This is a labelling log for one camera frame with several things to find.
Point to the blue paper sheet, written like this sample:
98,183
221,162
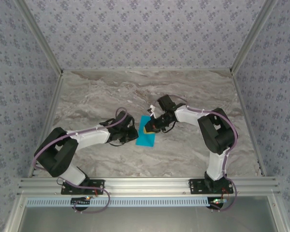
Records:
147,141

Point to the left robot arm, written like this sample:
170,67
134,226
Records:
58,154

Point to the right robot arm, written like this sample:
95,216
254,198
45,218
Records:
216,135

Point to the small black circuit board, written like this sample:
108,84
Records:
81,201
217,201

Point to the grey metal panel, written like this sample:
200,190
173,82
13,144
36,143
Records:
147,220

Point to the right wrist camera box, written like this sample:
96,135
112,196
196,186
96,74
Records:
151,110

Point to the aluminium front rail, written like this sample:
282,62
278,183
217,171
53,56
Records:
147,186

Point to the aluminium back rail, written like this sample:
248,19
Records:
147,70

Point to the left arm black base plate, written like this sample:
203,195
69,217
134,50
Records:
99,191

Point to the aluminium side rail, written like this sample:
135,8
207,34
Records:
47,120
248,120

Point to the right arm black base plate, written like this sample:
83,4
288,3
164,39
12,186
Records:
195,189

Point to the aluminium frame post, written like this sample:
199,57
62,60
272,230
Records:
43,38
250,38

